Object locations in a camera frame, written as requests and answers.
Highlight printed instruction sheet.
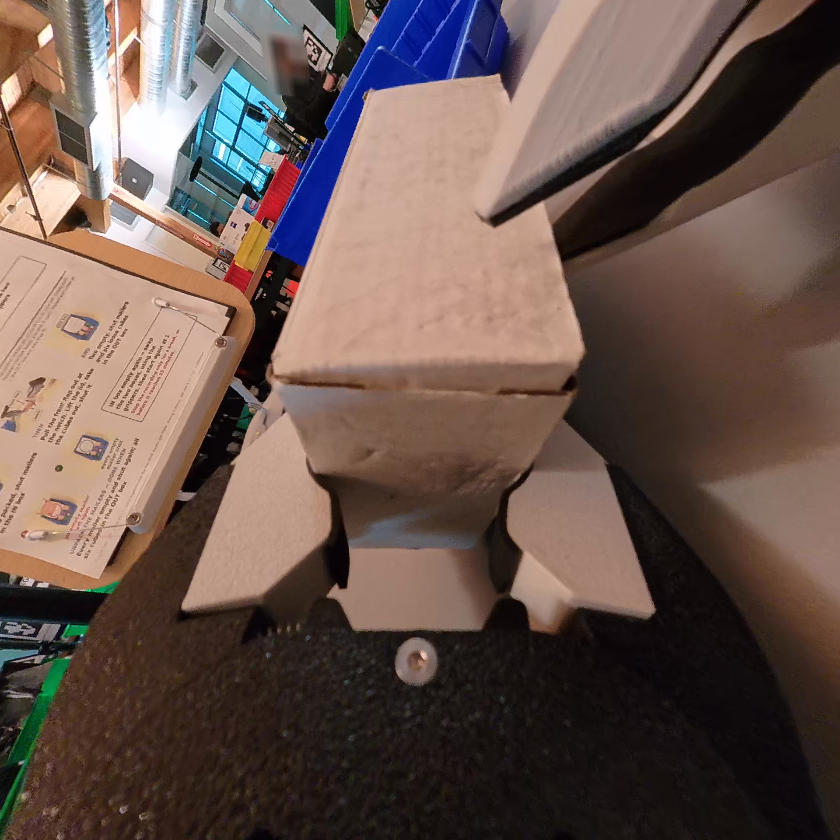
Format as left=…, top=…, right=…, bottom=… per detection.
left=0, top=230, right=236, bottom=578

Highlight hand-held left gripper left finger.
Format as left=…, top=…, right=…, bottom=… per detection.
left=180, top=415, right=350, bottom=626

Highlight blue plastic bin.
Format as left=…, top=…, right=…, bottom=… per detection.
left=266, top=0, right=513, bottom=263

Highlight red plastic bin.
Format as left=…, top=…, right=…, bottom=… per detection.
left=223, top=157, right=303, bottom=293

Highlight yellow box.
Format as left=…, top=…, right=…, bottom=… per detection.
left=235, top=220, right=273, bottom=270

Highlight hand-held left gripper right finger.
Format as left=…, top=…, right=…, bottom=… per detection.
left=486, top=419, right=657, bottom=635

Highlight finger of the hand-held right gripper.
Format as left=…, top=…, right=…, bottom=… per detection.
left=476, top=0, right=750, bottom=228
left=553, top=0, right=840, bottom=262

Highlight silver ventilation duct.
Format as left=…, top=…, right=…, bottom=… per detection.
left=49, top=0, right=116, bottom=201
left=138, top=0, right=204, bottom=116

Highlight green plastic bin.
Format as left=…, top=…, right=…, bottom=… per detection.
left=0, top=620, right=89, bottom=808

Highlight white cardboard mailer box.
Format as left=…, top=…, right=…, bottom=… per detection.
left=270, top=73, right=586, bottom=552

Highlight wooden display board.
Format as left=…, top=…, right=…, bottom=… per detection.
left=0, top=226, right=257, bottom=590

